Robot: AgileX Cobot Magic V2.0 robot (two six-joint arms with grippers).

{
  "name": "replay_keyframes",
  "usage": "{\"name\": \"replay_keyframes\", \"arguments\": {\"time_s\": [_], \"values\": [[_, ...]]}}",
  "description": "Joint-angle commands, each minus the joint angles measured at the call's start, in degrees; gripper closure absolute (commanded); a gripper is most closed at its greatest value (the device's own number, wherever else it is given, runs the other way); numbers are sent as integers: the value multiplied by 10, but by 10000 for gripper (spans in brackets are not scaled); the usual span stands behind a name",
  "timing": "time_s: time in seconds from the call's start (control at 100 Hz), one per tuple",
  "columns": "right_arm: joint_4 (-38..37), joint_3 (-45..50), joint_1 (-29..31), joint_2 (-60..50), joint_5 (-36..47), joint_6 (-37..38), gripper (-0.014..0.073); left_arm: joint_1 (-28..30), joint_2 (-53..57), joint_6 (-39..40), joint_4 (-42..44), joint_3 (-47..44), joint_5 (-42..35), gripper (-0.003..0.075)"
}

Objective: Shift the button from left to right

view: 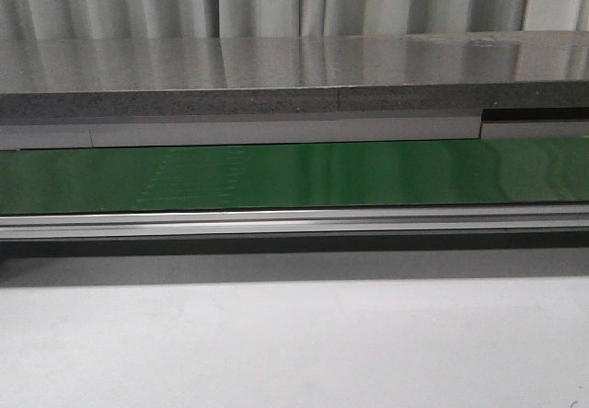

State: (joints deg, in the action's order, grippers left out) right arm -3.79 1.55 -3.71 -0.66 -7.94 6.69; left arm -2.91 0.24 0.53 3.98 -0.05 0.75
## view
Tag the green conveyor belt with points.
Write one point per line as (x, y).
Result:
(472, 171)

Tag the grey pleated curtain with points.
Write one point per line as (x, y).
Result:
(150, 19)

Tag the grey rear conveyor rail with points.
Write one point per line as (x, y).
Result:
(291, 128)

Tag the aluminium front conveyor rail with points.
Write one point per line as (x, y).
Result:
(296, 221)

